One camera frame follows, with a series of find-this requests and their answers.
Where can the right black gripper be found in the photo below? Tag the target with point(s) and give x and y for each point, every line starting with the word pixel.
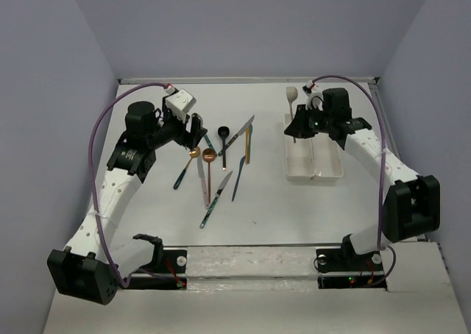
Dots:
pixel 298 128

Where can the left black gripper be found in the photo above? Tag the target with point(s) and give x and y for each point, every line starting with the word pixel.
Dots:
pixel 185 137

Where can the gold spoon teal handle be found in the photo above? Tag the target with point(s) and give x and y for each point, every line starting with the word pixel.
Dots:
pixel 193 155

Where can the black spoon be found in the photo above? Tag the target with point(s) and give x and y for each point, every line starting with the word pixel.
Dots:
pixel 223 133

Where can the beige plastic spoon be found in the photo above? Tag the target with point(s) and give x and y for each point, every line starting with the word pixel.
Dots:
pixel 291 95

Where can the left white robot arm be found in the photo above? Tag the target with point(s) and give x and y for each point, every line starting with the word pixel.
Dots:
pixel 85 268

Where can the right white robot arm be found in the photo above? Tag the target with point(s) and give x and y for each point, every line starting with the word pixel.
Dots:
pixel 409 203

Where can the copper spoon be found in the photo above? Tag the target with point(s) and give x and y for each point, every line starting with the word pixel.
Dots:
pixel 208 156

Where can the white two-compartment container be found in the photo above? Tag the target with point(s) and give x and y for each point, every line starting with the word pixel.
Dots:
pixel 316 158

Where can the silver spoon teal handle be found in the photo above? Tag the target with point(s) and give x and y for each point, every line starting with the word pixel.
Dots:
pixel 206 137

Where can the silver knife pink handle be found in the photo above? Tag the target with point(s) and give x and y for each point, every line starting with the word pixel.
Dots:
pixel 201 174

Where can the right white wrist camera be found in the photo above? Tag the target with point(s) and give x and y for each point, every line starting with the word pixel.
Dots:
pixel 312 91

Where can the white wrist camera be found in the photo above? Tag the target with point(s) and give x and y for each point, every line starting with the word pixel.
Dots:
pixel 180 103
pixel 312 91

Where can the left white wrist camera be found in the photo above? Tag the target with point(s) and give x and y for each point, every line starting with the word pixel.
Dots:
pixel 180 103

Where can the silver knife dark handle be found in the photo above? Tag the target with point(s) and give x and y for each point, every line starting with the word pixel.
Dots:
pixel 236 135

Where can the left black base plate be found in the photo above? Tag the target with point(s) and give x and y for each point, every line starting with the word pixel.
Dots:
pixel 168 275

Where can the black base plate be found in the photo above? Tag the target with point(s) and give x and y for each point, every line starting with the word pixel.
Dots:
pixel 335 271
pixel 168 275

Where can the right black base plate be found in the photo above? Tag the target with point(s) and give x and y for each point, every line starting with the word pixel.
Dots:
pixel 335 271

